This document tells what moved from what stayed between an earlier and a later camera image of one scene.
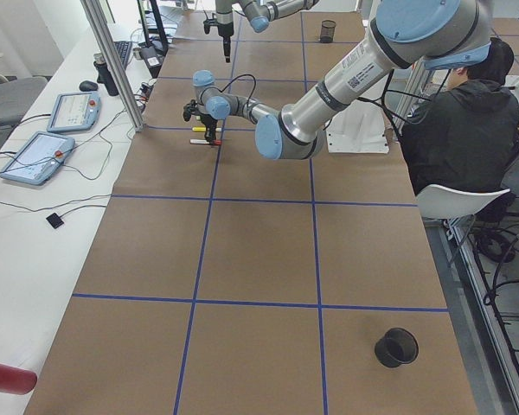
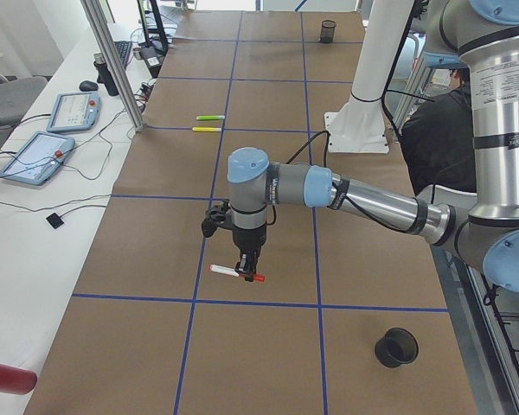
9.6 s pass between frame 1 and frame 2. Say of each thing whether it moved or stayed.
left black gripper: moved
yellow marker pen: stayed
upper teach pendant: stayed
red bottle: stayed
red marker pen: moved
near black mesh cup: stayed
